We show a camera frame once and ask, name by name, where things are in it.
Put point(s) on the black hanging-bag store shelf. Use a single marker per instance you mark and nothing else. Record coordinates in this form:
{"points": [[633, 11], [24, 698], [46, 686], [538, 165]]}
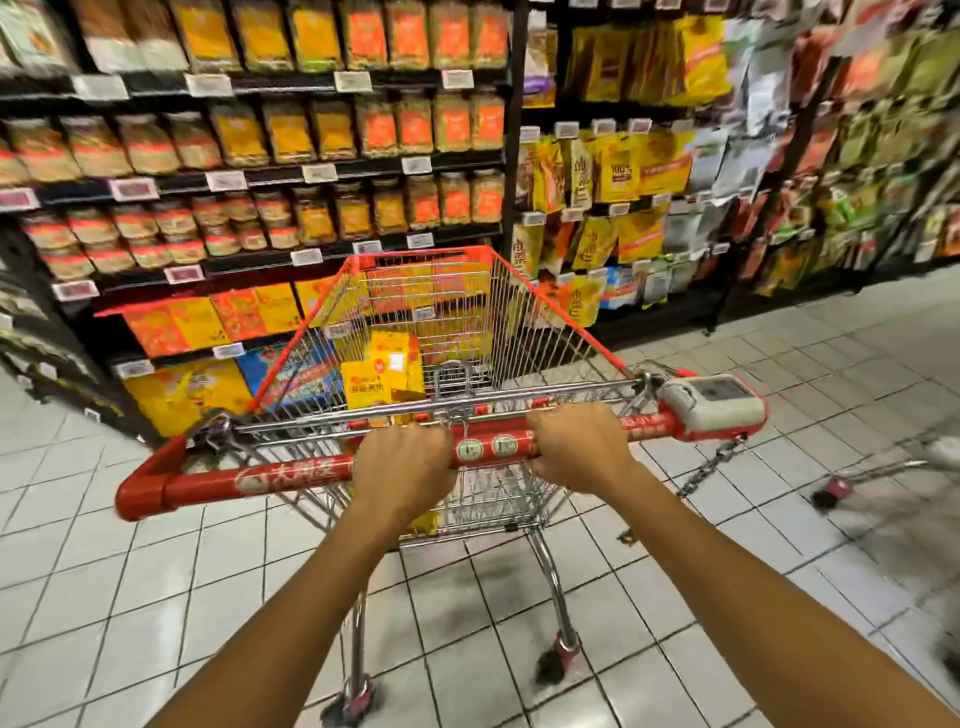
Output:
{"points": [[668, 318]]}

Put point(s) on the person's right forearm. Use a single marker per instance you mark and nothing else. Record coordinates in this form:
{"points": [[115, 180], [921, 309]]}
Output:
{"points": [[765, 600]]}

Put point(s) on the flat blue box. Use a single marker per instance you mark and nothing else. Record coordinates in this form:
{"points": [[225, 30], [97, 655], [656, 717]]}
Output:
{"points": [[270, 368]]}

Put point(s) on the row of peanut jars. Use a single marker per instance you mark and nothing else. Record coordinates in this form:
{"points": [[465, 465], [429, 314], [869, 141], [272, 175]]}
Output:
{"points": [[105, 147]]}

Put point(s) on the red orange gift box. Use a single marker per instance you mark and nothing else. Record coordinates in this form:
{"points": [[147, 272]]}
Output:
{"points": [[450, 285]]}

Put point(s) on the person's left hand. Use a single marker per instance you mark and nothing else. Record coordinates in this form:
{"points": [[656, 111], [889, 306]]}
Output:
{"points": [[402, 477]]}

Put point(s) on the rows of hanging snack bags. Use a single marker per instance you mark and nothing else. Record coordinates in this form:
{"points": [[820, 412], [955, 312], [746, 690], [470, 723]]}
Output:
{"points": [[645, 165]]}

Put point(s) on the black metal store shelf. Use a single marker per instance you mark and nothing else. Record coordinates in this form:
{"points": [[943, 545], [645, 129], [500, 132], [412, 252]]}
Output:
{"points": [[270, 83]]}

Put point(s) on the person's right hand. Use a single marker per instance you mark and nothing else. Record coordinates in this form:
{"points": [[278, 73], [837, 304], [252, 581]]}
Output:
{"points": [[585, 447]]}

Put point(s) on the colourful stocked shelving unit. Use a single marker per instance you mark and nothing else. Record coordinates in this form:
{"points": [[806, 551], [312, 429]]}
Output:
{"points": [[30, 345]]}

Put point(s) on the white cart coin lock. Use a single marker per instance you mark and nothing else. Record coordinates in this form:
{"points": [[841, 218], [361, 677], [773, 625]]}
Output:
{"points": [[713, 405]]}

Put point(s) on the long orange yellow box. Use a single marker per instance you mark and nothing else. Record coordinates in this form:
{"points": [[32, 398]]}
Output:
{"points": [[278, 306]]}

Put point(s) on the person's left forearm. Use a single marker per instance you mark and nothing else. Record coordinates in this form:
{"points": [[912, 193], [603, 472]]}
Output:
{"points": [[285, 630]]}

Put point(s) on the orange yellow gift box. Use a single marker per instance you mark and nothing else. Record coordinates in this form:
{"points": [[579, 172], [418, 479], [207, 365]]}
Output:
{"points": [[333, 293]]}

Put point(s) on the large white price tag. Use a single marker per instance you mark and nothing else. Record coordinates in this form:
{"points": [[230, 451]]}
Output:
{"points": [[458, 78], [320, 173], [134, 189], [225, 180], [353, 81], [99, 87], [18, 198], [209, 84], [416, 165]]}

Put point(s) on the small white price tag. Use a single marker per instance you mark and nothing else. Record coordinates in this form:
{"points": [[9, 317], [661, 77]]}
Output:
{"points": [[185, 275], [306, 257], [227, 351], [420, 240], [366, 248], [134, 368], [75, 290]]}

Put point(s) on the flat yellow box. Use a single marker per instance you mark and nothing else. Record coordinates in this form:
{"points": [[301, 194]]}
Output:
{"points": [[180, 398]]}

